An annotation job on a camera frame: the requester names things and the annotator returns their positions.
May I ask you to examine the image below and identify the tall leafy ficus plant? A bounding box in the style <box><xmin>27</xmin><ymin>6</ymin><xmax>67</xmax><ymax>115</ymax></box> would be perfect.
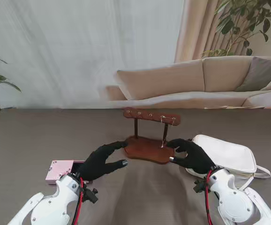
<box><xmin>201</xmin><ymin>0</ymin><xmax>271</xmax><ymax>58</ymax></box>

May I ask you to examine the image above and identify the thin silver necklace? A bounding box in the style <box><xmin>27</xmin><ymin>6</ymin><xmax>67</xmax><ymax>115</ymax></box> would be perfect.
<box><xmin>160</xmin><ymin>115</ymin><xmax>176</xmax><ymax>149</ymax></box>

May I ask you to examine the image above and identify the beige sofa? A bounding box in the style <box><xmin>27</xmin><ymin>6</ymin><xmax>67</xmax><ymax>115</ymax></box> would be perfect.
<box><xmin>106</xmin><ymin>55</ymin><xmax>271</xmax><ymax>122</ymax></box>

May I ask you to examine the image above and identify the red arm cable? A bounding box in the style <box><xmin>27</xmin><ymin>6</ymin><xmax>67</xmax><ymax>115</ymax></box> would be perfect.
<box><xmin>204</xmin><ymin>170</ymin><xmax>214</xmax><ymax>225</ymax></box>
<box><xmin>75</xmin><ymin>177</ymin><xmax>85</xmax><ymax>225</ymax></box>

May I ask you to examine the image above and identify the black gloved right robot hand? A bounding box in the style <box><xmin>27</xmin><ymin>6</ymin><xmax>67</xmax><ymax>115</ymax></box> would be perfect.
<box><xmin>167</xmin><ymin>138</ymin><xmax>218</xmax><ymax>176</ymax></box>

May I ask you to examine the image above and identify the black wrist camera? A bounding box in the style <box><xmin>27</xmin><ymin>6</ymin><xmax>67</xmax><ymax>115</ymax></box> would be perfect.
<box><xmin>82</xmin><ymin>184</ymin><xmax>99</xmax><ymax>203</ymax></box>
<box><xmin>194</xmin><ymin>179</ymin><xmax>208</xmax><ymax>194</ymax></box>

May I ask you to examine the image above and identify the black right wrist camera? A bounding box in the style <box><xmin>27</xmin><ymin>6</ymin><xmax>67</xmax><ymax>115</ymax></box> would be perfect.
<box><xmin>194</xmin><ymin>179</ymin><xmax>208</xmax><ymax>194</ymax></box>

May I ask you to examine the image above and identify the grey cushion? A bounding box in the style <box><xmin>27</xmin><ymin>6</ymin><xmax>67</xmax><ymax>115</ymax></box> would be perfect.
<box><xmin>234</xmin><ymin>56</ymin><xmax>271</xmax><ymax>92</ymax></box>

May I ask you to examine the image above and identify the red left arm cable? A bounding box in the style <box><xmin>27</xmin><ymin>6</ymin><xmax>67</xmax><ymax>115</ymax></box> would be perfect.
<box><xmin>75</xmin><ymin>177</ymin><xmax>85</xmax><ymax>225</ymax></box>

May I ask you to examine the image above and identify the white leather bag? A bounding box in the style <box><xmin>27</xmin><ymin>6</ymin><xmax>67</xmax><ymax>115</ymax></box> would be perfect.
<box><xmin>184</xmin><ymin>134</ymin><xmax>271</xmax><ymax>190</ymax></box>

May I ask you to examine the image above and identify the beige curtain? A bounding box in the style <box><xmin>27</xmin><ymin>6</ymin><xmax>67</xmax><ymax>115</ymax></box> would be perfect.
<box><xmin>174</xmin><ymin>0</ymin><xmax>253</xmax><ymax>63</ymax></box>

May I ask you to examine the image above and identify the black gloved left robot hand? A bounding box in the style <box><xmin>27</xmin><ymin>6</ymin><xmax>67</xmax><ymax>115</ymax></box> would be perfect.
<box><xmin>77</xmin><ymin>140</ymin><xmax>129</xmax><ymax>185</ymax></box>

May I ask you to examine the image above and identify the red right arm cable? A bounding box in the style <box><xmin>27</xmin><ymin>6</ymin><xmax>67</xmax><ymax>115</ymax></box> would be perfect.
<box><xmin>204</xmin><ymin>170</ymin><xmax>214</xmax><ymax>225</ymax></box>

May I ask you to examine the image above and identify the brown wooden jewelry stand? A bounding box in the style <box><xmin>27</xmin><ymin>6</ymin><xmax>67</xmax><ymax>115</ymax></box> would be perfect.
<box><xmin>122</xmin><ymin>107</ymin><xmax>182</xmax><ymax>165</ymax></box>

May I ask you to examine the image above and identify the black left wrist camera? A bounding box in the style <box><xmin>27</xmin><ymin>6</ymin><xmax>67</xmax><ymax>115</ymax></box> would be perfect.
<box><xmin>82</xmin><ymin>184</ymin><xmax>99</xmax><ymax>203</ymax></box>

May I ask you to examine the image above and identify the pink jewelry box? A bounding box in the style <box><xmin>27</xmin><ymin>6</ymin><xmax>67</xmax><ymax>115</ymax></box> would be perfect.
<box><xmin>45</xmin><ymin>160</ymin><xmax>74</xmax><ymax>186</ymax></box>

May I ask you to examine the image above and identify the white sheer curtain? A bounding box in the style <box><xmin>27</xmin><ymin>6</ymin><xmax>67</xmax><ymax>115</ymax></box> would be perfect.
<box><xmin>0</xmin><ymin>0</ymin><xmax>185</xmax><ymax>110</ymax></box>

